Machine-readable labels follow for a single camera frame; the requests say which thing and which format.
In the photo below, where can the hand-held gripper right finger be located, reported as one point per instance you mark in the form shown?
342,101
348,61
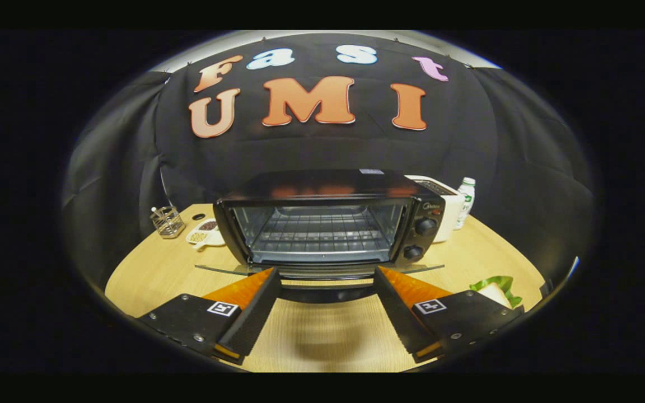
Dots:
398,319

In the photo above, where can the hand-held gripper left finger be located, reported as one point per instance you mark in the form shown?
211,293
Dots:
255,319

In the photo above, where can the lettuce sandwich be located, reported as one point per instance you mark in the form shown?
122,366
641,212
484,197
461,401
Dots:
496,282

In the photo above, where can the black toaster oven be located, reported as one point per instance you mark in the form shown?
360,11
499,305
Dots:
328,184

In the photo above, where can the white pop-up toaster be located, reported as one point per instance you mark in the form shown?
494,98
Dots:
451,218

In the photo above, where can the white divided snack dish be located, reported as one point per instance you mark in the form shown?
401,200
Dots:
205,232

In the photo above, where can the white bottle green label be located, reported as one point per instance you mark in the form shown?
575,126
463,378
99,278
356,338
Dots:
466,201

